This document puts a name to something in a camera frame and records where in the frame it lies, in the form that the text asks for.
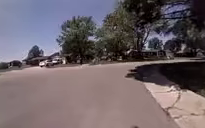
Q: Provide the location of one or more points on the large green tree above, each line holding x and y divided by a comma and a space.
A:
76, 38

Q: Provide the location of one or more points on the grey asphalt road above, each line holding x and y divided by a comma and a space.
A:
80, 96

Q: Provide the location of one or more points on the white vehicle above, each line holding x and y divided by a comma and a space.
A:
57, 61

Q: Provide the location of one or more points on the low building behind trees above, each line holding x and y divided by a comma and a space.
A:
153, 54

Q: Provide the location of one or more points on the white car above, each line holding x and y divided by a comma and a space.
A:
45, 63

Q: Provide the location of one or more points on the group of tall trees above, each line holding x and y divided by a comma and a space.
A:
146, 26

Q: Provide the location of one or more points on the low house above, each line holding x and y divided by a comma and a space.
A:
40, 60

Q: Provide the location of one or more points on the small green tree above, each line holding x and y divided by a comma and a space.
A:
35, 52

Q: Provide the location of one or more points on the dark vehicle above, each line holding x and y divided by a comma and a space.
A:
15, 63

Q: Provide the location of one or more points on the pale concrete kerb strip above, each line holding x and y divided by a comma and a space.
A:
186, 105

